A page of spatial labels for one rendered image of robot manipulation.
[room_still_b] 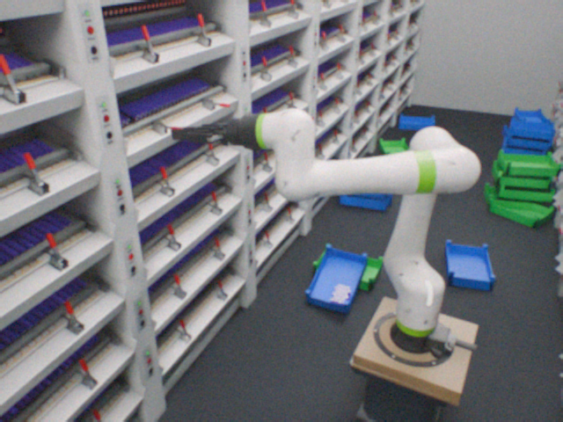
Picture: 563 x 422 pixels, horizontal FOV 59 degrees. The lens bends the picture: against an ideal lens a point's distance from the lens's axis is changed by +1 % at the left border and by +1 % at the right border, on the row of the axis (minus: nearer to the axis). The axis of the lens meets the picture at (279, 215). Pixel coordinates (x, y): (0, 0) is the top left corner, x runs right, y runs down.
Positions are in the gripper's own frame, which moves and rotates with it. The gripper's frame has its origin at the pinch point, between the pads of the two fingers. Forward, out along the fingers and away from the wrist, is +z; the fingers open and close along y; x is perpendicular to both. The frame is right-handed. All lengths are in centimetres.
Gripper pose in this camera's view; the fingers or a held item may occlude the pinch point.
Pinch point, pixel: (184, 133)
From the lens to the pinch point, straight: 144.9
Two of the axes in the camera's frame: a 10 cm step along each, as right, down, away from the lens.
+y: 4.2, -4.4, 7.9
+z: -8.9, -0.5, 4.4
